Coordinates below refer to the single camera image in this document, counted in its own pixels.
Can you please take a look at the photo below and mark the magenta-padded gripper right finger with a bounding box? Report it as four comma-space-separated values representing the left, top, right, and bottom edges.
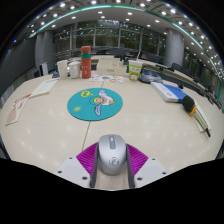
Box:
124, 143, 168, 189

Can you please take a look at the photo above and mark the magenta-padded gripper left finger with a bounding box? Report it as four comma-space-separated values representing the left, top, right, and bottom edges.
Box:
54, 142, 100, 189

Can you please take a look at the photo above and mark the silver grey computer mouse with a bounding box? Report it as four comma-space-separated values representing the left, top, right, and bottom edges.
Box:
97, 134, 128, 176

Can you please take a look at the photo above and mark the round teal cartoon mouse pad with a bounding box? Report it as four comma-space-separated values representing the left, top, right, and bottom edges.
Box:
66, 87, 124, 122

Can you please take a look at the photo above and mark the blue and white binder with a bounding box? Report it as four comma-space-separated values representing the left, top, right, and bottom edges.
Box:
150, 81, 189, 103

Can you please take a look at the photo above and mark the white book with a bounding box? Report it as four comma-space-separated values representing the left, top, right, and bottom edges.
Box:
194, 104, 212, 134

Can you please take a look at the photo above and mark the white paper booklet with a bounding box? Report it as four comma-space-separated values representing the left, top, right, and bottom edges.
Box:
29, 78, 60, 99

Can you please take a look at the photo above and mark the colourful sticker sheet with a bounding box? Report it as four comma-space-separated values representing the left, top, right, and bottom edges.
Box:
89, 74, 124, 84

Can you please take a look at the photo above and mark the grey desktop microphone unit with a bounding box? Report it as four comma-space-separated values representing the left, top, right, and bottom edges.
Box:
138, 63, 164, 84

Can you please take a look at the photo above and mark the green white drink cup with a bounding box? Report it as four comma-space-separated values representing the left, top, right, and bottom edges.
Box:
128, 54, 143, 82

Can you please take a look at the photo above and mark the beige cardboard box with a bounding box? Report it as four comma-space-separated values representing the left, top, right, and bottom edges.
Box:
95, 58, 128, 77

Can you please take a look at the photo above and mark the red bottle with green band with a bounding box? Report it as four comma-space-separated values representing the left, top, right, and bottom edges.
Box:
80, 45, 93, 80

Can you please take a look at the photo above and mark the group of black office chairs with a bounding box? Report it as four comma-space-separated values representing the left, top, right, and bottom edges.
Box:
91, 46, 209, 86

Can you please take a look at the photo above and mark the group of ceiling lights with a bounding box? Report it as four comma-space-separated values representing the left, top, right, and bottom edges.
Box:
13, 0, 221, 64

